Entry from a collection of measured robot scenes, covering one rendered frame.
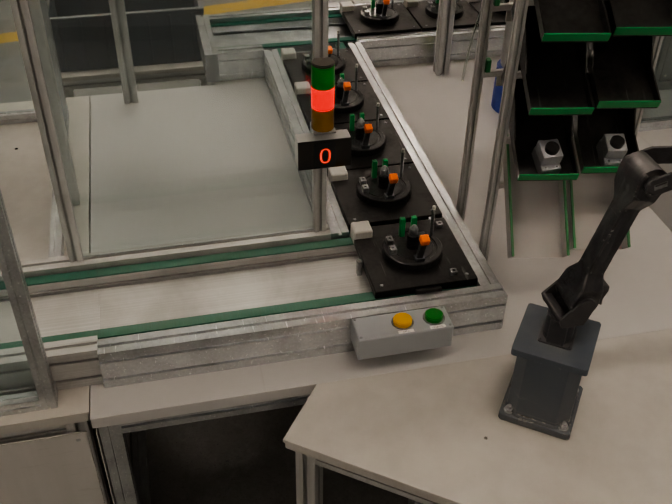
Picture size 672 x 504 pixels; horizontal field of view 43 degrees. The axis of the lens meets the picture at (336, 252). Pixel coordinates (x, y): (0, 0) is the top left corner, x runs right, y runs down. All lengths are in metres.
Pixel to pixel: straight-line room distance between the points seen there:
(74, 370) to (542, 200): 1.10
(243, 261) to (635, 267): 0.98
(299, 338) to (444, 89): 1.35
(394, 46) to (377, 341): 1.49
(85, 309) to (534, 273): 1.07
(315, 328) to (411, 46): 1.49
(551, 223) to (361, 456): 0.71
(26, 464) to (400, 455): 0.79
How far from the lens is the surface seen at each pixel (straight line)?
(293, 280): 1.99
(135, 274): 2.02
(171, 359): 1.83
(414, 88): 2.94
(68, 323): 1.96
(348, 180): 2.23
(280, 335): 1.82
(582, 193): 2.08
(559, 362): 1.66
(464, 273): 1.95
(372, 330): 1.80
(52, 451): 1.93
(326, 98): 1.82
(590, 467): 1.77
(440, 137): 2.66
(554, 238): 2.02
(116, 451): 1.93
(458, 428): 1.77
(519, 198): 2.01
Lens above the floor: 2.20
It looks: 38 degrees down
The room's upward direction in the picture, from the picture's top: 1 degrees clockwise
